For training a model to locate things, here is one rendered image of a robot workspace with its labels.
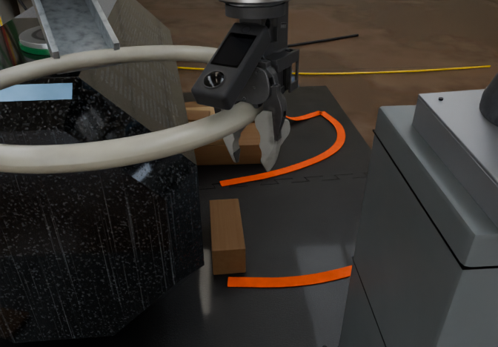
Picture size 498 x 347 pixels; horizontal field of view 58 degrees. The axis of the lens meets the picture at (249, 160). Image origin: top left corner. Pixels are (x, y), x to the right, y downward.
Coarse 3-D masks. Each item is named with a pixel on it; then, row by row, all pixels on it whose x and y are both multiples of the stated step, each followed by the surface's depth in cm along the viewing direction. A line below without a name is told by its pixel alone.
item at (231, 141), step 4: (244, 128) 64; (236, 132) 60; (240, 132) 63; (228, 136) 60; (232, 136) 60; (236, 136) 60; (224, 140) 61; (228, 140) 60; (232, 140) 60; (236, 140) 61; (228, 144) 60; (232, 144) 60; (236, 144) 61; (228, 148) 61; (232, 148) 60; (236, 148) 61; (240, 148) 62; (232, 152) 61; (236, 152) 61; (232, 156) 61; (236, 156) 62; (236, 160) 62
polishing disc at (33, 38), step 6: (30, 30) 121; (36, 30) 121; (24, 36) 117; (30, 36) 117; (36, 36) 117; (42, 36) 117; (24, 42) 113; (30, 42) 112; (36, 42) 112; (42, 42) 112; (36, 48) 112; (42, 48) 112
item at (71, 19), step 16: (32, 0) 98; (48, 0) 101; (64, 0) 102; (80, 0) 103; (96, 0) 95; (48, 16) 96; (64, 16) 97; (80, 16) 98; (96, 16) 94; (48, 32) 85; (64, 32) 93; (80, 32) 94; (96, 32) 95; (112, 32) 87; (48, 48) 87; (64, 48) 89; (80, 48) 90; (96, 48) 90; (112, 64) 88
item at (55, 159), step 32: (32, 64) 79; (64, 64) 82; (96, 64) 86; (192, 128) 49; (224, 128) 51; (0, 160) 46; (32, 160) 45; (64, 160) 45; (96, 160) 46; (128, 160) 47
